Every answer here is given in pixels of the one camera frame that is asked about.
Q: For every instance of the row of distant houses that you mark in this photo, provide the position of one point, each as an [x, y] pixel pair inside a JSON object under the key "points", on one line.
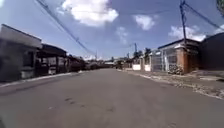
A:
{"points": [[133, 61]]}

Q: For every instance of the distant utility pole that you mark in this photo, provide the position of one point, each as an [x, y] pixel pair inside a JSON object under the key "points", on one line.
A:
{"points": [[135, 50]]}

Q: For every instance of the grey asphalt road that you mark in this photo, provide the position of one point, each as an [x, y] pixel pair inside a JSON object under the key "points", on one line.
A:
{"points": [[106, 103]]}

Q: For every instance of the row of dark houses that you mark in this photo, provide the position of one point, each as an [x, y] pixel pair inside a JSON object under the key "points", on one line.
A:
{"points": [[60, 60]]}

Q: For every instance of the brick house with white grille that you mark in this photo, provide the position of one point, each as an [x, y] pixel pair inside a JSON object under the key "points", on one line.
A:
{"points": [[175, 56]]}

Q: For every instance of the gravelly sidewalk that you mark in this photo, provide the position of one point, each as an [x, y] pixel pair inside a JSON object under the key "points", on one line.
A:
{"points": [[190, 81]]}

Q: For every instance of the pale kerb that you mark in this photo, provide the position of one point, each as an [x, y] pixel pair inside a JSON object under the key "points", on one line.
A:
{"points": [[33, 79]]}

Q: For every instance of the tall utility pole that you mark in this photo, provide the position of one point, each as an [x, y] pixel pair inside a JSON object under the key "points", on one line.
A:
{"points": [[183, 20]]}

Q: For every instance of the grey building with dark front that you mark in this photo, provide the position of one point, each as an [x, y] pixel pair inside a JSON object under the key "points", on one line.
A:
{"points": [[16, 55]]}

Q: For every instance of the dark wall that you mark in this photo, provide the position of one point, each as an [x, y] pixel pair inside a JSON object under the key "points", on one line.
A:
{"points": [[213, 51]]}

